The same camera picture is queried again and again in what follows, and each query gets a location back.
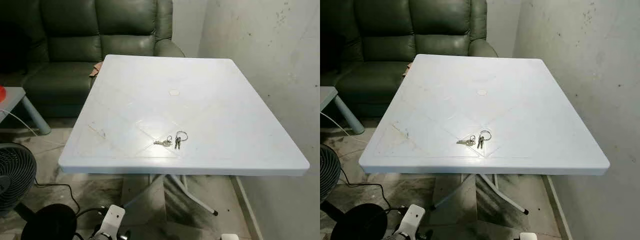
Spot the black fan power cable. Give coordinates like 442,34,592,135
339,168,392,209
34,181,81,214

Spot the black floor fan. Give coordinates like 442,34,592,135
0,142,79,240
320,144,389,240

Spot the thin white cable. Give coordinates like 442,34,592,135
0,108,67,148
320,111,362,147

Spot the silver key bunch with rings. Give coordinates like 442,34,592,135
456,130,492,150
153,130,189,151

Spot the white baseboard strip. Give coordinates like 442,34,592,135
230,175,265,240
542,175,574,240

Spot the small grey side table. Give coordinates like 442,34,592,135
320,86,365,135
0,86,52,136

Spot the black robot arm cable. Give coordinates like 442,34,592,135
74,206,109,240
384,205,409,222

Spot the dark green leather sofa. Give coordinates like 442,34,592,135
0,0,186,119
320,0,499,119

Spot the white plastic folding table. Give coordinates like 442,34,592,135
57,54,311,217
358,53,611,216

